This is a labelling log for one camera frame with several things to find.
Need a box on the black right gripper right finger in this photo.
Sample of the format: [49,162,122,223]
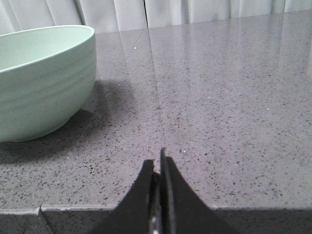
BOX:
[160,148,234,234]

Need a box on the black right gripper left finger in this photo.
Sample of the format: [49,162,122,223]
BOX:
[90,159,157,234]

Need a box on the green bowl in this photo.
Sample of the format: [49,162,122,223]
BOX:
[0,25,97,142]

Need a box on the white curtain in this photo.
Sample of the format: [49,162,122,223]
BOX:
[0,0,312,34]

